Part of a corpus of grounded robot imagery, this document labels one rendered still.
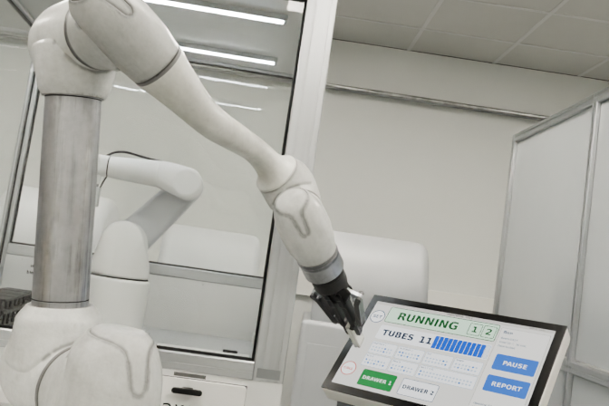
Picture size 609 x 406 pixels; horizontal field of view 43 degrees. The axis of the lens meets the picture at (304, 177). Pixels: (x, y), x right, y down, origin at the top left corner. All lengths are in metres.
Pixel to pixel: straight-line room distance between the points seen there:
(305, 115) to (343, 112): 3.28
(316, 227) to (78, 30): 0.59
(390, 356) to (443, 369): 0.15
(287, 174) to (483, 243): 3.83
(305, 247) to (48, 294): 0.49
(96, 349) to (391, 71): 4.34
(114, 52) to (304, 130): 0.83
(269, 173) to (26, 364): 0.61
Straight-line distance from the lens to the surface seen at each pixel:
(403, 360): 1.94
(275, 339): 2.02
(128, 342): 1.28
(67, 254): 1.43
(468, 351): 1.92
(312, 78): 2.07
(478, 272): 5.38
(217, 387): 2.01
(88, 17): 1.31
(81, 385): 1.28
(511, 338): 1.92
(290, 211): 1.52
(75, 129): 1.43
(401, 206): 5.29
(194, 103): 1.38
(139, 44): 1.31
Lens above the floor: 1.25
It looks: 6 degrees up
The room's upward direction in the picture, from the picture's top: 8 degrees clockwise
